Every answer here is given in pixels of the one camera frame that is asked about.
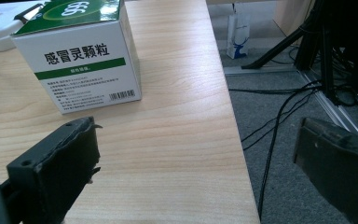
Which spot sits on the white paper bag blue print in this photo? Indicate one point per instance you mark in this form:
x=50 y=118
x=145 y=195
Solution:
x=238 y=34

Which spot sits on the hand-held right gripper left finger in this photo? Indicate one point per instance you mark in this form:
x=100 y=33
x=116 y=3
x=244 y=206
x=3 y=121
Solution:
x=59 y=165

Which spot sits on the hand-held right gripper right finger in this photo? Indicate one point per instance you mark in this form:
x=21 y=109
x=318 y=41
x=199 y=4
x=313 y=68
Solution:
x=338 y=165

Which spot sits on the white plastic container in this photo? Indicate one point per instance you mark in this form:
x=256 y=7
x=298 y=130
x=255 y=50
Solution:
x=0 y=28

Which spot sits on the silver metal floor rail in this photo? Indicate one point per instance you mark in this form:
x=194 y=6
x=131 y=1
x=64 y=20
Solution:
x=323 y=93

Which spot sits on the black metal stand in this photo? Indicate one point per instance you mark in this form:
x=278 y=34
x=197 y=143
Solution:
x=320 y=46

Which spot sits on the white and green medicine box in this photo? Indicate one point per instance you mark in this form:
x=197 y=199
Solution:
x=84 y=56

